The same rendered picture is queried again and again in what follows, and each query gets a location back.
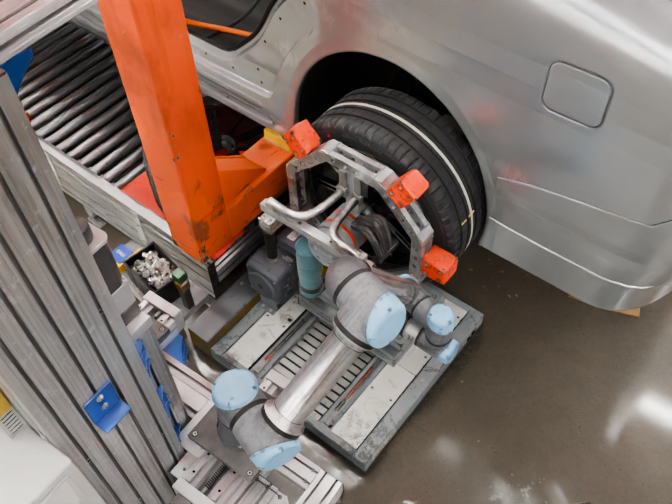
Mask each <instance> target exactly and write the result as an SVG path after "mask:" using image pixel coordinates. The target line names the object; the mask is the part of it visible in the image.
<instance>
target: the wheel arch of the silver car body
mask: <svg viewBox="0 0 672 504"><path fill-rule="evenodd" d="M396 66H399V69H398V71H397V72H396V74H395V76H394V78H393V80H392V82H391V84H390V87H389V89H393V90H395V91H396V90H397V91H400V92H403V93H404V94H408V85H409V83H410V82H411V81H413V80H415V78H416V79H418V80H419V81H420V82H421V83H423V84H424V85H425V86H426V89H425V95H424V97H422V102H423V103H425V104H426V105H428V106H430V107H432V108H434V109H436V110H439V111H441V112H443V113H445V114H447V115H449V116H451V117H453V118H454V119H455V120H456V121H457V123H458V124H459V126H460V128H461V129H462V131H463V132H464V134H465V136H466V138H467V140H468V141H469V147H470V148H471V150H472V152H473V153H474V155H475V158H476V159H477V162H478V164H479V167H480V170H481V174H482V178H483V182H484V187H485V193H486V220H485V226H484V230H483V233H482V235H481V237H480V239H479V241H478V245H479V246H480V244H481V242H482V240H483V238H484V235H485V232H486V229H487V224H488V217H489V216H488V213H489V204H488V193H487V187H486V182H485V178H484V174H483V171H482V168H481V165H480V162H479V160H478V157H477V155H476V152H475V150H474V148H473V146H472V144H471V142H470V140H469V138H468V136H467V135H466V133H465V131H464V129H463V128H462V126H461V125H460V123H459V122H458V120H457V119H456V117H455V116H454V115H453V113H452V112H451V111H450V109H449V108H448V107H447V106H446V105H445V103H444V102H443V101H442V100H441V99H440V98H439V97H438V96H437V95H436V94H435V93H434V92H433V91H432V90H431V89H430V88H429V87H428V86H427V85H426V84H425V83H424V82H422V81H421V80H420V79H419V78H418V77H416V76H415V75H414V74H412V73H411V72H409V71H408V70H406V69H405V68H403V67H402V66H400V65H398V64H397V63H395V62H393V61H391V60H389V59H387V58H384V57H382V56H379V55H376V54H373V53H370V52H366V51H361V50H352V49H345V50H336V51H332V52H328V53H326V54H324V55H321V56H320V57H318V58H316V59H315V60H314V61H312V62H311V63H310V64H309V65H308V66H307V67H306V69H305V70H304V71H303V73H302V74H301V76H300V78H299V80H298V82H297V85H296V88H295V91H294V96H293V102H292V125H293V126H294V125H295V124H297V123H299V122H301V121H303V120H305V119H307V120H308V122H309V123H310V124H312V123H313V122H314V121H315V120H316V119H318V118H319V117H320V116H321V115H322V114H323V113H324V112H326V111H327V110H328V109H329V108H331V107H332V106H333V105H334V104H335V103H336V102H338V101H339V100H340V99H341V98H342V97H344V96H345V95H346V94H348V93H350V92H352V91H354V90H357V89H360V88H365V87H382V88H386V87H387V84H388V82H389V79H390V77H391V75H392V73H393V71H394V70H395V68H396Z"/></svg>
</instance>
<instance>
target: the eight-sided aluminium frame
mask: <svg viewBox="0 0 672 504"><path fill-rule="evenodd" d="M323 162H328V163H330V164H332V165H333V166H335V167H337V168H339V169H342V170H344V171H345V172H346V173H348V174H350V175H351V176H353V177H356V178H358V179H360V180H362V182H364V183H366V184H368V185H370V186H371V187H373V188H375V189H376V190H377V191H378V192H379V194H380V195H381V197H382V198H383V200H384V201H385V202H386V204H387V205H388V207H389V208H390V210H391V211H392V212H393V214H394V215H395V217H396V218H397V220H398V221H399V223H400V224H401V225H402V227H403V228H404V230H405V231H406V233H407V234H408V236H409V237H410V239H411V251H410V261H409V267H404V268H396V269H388V270H384V269H381V268H379V267H378V266H376V267H375V268H376V269H379V270H381V271H384V272H387V273H390V274H393V275H395V276H399V275H402V274H408V275H409V276H410V277H412V278H413V279H415V280H416V281H417V283H418V284H420V283H421V282H422V281H423V280H424V278H425V277H426V275H424V274H423V273H421V272H420V267H421V259H422V257H423V256H424V255H425V254H426V253H427V252H428V251H429V250H430V249H431V248H432V240H433V237H434V234H433V233H434V230H433V229H432V227H431V225H430V222H428V221H427V220H426V218H425V217H424V215H423V214H422V212H421V211H420V210H419V208H418V207H417V205H416V204H415V202H412V203H410V204H409V205H407V206H405V207H403V208H401V209H400V208H399V207H398V205H397V204H396V203H395V202H394V201H393V199H392V198H391V197H390V196H389V195H388V194H387V190H388V189H389V188H390V187H391V186H392V185H393V184H394V183H395V182H396V181H397V180H398V179H399V177H398V176H397V175H396V174H395V173H394V171H393V170H391V169H389V168H388V167H387V166H383V165H381V164H380V163H378V162H376V161H374V160H372V159H370V158H368V157H366V156H365V155H363V154H361V153H359V152H357V151H355V150H353V149H351V148H350V147H348V146H346V145H344V144H342V142H339V141H336V140H334V139H332V140H328V141H327V142H325V143H323V144H321V145H319V146H318V147H317V148H315V149H314V150H313V151H312V152H311V153H310V154H309V155H306V156H304V157H302V158H299V159H297V158H296V157H294V158H293V159H292V160H290V161H289V162H288V163H287V164H286V172H287V179H288V189H289V198H290V204H289V205H290V208H291V209H292V210H295V211H299V212H304V211H308V210H310V209H312V208H314V207H313V205H312V204H311V202H310V197H309V184H308V171H307V169H308V168H310V167H313V166H316V165H318V164H321V163H323ZM356 163H357V164H356ZM303 221H305V222H306V223H308V224H310V225H311V226H313V227H315V226H316V227H318V226H319V225H320V224H321V223H322V222H323V221H324V220H323V219H322V218H321V216H320V215H317V216H315V217H313V218H311V220H310V219H307V220H303ZM312 222H313V223H314V224H313V223H312ZM316 227H315V228H316ZM316 229H317V228H316Z"/></svg>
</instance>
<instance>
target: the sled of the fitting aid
mask: <svg viewBox="0 0 672 504"><path fill-rule="evenodd" d="M328 268H329V267H327V266H325V265H324V266H323V267H322V278H325V275H326V272H327V270H328ZM297 298H298V304H299V305H301V306H302V307H304V308H305V309H307V310H308V311H310V312H311V313H313V314H314V315H316V316H317V317H319V318H320V319H322V320H323V321H325V322H326V323H328V324H329V325H331V326H332V327H334V324H333V318H334V317H335V315H336V314H337V313H338V312H339V311H338V310H336V309H335V308H333V307H331V306H330V305H328V304H327V303H325V302H324V301H322V297H321V295H320V296H318V297H315V298H307V297H304V296H303V295H302V294H301V293H300V291H299V292H298V293H297ZM412 345H413V344H412V343H411V342H410V343H408V344H407V345H406V346H405V347H404V349H403V350H402V351H399V350H397V349H396V348H394V347H393V346H391V345H390V344H388V345H386V346H384V347H382V348H373V349H372V350H371V351H370V352H371V353H373V354H374V355H376V356H377V357H379V358H380V359H382V360H383V361H385V362H386V363H388V364H389V365H391V366H392V367H395V365H396V364H397V363H398V362H399V361H400V359H401V358H402V357H403V356H404V355H405V353H406V352H407V351H408V350H409V349H410V347H411V346H412Z"/></svg>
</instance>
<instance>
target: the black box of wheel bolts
mask: <svg viewBox="0 0 672 504"><path fill-rule="evenodd" d="M122 263H123V264H124V266H125V269H126V271H127V273H128V276H129V278H130V280H131V281H132V282H133V283H134V284H135V286H136V287H137V288H138V289H139V290H140V291H141V292H142V293H143V294H144V295H146V294H147V293H148V292H149V291H152V292H153V293H155V294H156V295H158V296H159V297H161V298H163V299H164V300H166V301H167V302H169V303H170V304H171V303H173V302H174V301H176V300H177V299H178V298H180V297H181V296H180V293H179V290H178V289H177V288H176V287H175V284H174V280H173V278H172V275H171V273H172V272H173V271H174V270H175V269H176V268H178V267H180V266H179V265H178V264H177V263H176V262H175V261H174V260H173V259H172V258H171V257H170V256H169V255H168V254H167V253H166V252H165V251H164V250H163V249H161V248H160V247H159V246H158V245H157V244H156V243H155V242H154V241H153V242H151V243H150V244H148V245H147V246H145V247H144V248H142V249H141V250H139V251H138V252H136V253H135V254H133V255H132V256H130V257H129V258H127V259H126V260H124V261H123V262H122Z"/></svg>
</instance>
